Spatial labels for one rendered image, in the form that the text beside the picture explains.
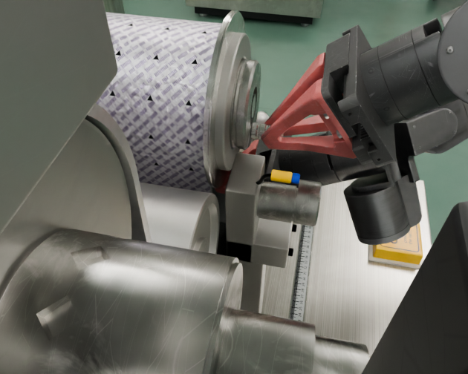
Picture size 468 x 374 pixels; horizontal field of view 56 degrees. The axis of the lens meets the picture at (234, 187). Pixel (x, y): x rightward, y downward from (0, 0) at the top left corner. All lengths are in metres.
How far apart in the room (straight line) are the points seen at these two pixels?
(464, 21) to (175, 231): 0.21
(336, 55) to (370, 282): 0.43
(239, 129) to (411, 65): 0.13
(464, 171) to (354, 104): 2.09
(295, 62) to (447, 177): 1.20
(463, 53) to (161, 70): 0.20
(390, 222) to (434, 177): 1.81
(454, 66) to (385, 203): 0.25
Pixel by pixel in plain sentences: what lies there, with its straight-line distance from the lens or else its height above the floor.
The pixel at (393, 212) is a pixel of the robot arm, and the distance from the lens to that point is 0.48.
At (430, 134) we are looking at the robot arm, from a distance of 0.48.
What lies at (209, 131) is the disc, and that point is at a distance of 0.32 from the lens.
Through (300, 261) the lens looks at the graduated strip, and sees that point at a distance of 0.70.
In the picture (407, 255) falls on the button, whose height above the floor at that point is 0.92.
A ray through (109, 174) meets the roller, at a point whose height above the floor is 1.35.
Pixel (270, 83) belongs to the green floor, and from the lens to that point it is 2.71.
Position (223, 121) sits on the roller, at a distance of 0.33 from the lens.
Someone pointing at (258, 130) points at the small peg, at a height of 1.23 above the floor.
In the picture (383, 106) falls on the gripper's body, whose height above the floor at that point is 1.29.
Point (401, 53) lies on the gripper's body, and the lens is 0.32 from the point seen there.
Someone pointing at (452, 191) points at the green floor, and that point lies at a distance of 2.25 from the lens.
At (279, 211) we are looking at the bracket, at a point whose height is 1.18.
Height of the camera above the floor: 1.47
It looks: 46 degrees down
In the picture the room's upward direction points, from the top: straight up
